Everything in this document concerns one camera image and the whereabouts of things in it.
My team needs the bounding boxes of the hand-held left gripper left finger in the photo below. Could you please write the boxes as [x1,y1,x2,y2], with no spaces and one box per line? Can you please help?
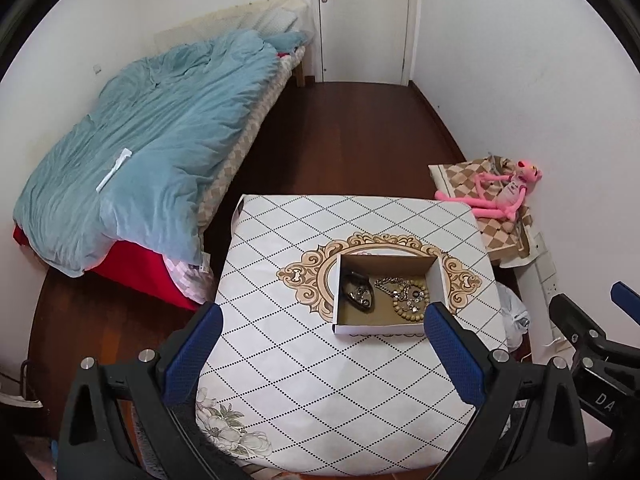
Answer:
[57,302,253,480]

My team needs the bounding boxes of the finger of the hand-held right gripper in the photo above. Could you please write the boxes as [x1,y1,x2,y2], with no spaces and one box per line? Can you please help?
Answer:
[610,281,640,324]
[548,294,609,352]

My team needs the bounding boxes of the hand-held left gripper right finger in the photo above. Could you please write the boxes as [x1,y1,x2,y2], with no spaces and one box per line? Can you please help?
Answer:
[425,302,589,480]

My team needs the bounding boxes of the wooden bead bracelet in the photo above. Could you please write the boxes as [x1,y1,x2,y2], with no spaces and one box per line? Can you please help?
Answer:
[391,284,431,322]

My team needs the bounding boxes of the silver chain bracelet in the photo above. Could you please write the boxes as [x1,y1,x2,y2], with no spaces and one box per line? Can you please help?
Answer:
[374,275,409,301]

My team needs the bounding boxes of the black smart band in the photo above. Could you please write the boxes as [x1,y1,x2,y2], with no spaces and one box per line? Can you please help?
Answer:
[339,269,375,314]

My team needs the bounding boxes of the white cardboard box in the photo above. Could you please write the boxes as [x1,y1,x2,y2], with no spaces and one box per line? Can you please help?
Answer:
[332,252,446,337]

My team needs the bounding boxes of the white plastic bag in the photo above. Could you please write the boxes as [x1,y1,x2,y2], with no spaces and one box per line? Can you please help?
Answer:
[497,282,531,352]

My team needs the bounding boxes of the pink checkered sheet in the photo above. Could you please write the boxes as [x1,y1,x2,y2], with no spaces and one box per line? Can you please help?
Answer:
[164,254,217,307]

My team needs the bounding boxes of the white cardboard piece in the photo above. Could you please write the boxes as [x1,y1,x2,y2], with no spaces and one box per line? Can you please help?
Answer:
[499,231,544,269]

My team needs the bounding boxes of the red blanket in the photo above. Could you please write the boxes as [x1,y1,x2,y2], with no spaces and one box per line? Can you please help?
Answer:
[12,224,202,312]

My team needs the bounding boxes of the table with patterned cloth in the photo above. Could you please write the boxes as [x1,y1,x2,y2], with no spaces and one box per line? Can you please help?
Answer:
[195,193,516,479]

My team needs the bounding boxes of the brown checkered cushion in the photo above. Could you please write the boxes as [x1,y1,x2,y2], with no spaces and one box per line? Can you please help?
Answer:
[428,157,534,264]

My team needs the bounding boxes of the pink plush toy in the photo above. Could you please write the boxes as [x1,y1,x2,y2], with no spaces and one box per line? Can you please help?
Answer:
[433,159,544,221]

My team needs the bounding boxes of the white flat object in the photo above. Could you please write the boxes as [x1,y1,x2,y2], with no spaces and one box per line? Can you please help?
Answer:
[0,384,44,409]

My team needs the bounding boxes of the white strip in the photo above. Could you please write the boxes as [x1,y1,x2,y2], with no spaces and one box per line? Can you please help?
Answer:
[95,147,134,194]

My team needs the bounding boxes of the beige checkered mattress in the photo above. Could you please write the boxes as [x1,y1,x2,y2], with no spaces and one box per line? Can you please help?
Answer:
[194,44,307,232]

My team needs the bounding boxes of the bed with blue duvet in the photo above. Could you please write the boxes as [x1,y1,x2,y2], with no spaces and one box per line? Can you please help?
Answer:
[12,28,309,279]

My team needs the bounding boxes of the white door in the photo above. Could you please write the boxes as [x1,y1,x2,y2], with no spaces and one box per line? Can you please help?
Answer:
[316,0,412,84]

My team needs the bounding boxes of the white pillow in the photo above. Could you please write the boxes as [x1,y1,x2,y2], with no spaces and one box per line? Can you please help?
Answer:
[252,0,310,37]

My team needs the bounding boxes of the white wall sockets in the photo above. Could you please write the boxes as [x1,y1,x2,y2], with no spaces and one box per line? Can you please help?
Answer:
[534,254,559,332]

